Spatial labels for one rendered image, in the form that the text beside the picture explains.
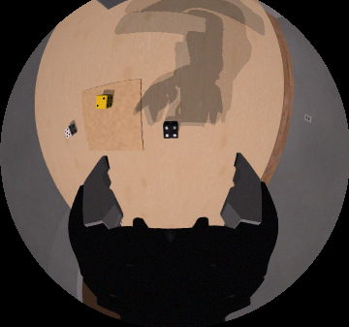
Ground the yellow die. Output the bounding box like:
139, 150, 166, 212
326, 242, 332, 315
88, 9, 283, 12
95, 94, 112, 109

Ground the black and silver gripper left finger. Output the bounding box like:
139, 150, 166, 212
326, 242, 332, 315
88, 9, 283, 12
68, 155, 123, 278

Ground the grey die with black pips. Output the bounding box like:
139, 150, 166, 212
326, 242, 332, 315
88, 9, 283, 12
64, 123, 77, 139

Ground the brown square mat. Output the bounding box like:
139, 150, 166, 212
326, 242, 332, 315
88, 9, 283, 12
81, 80, 143, 151

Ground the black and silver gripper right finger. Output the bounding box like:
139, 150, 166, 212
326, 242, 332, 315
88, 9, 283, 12
220, 152, 278, 277

